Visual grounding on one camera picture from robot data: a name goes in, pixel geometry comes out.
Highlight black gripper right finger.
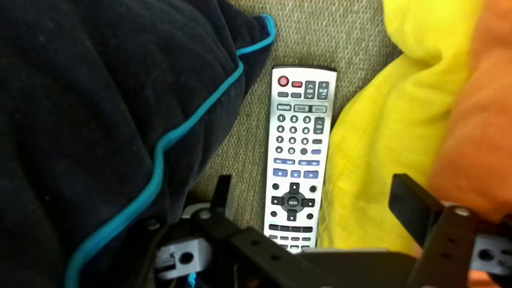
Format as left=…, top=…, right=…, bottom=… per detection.
left=388, top=172, right=447, bottom=247

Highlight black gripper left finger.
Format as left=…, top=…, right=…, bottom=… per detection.
left=210, top=174, right=234, bottom=218

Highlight grey and black remote control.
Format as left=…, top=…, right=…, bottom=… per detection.
left=261, top=65, right=340, bottom=257

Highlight yellow pillow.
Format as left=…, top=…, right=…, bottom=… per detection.
left=317, top=0, right=487, bottom=257

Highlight navy pillow with teal piping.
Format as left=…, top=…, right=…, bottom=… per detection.
left=0, top=0, right=280, bottom=288

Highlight grey-brown fabric sofa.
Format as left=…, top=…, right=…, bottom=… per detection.
left=189, top=0, right=404, bottom=242

